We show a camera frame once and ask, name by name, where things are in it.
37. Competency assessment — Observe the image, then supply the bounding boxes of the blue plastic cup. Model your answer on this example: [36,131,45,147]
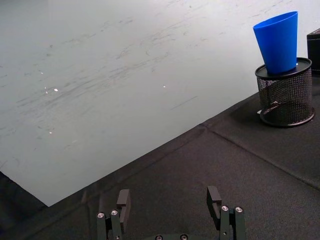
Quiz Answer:
[252,10,299,75]

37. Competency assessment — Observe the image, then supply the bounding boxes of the black box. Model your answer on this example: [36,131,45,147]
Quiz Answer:
[306,28,320,60]

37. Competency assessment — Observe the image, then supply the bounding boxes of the pale wall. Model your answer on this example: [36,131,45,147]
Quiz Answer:
[0,0,320,208]

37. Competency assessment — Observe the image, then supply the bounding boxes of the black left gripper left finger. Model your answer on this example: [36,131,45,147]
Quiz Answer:
[96,188,132,240]

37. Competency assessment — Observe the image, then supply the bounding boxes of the black table cloth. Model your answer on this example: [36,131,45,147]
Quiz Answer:
[0,86,320,240]

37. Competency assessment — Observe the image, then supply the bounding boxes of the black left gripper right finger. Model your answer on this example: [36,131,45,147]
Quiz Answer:
[206,185,247,240]

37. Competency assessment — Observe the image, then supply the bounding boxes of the black mesh pen holder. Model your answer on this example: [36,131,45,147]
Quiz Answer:
[254,57,316,129]

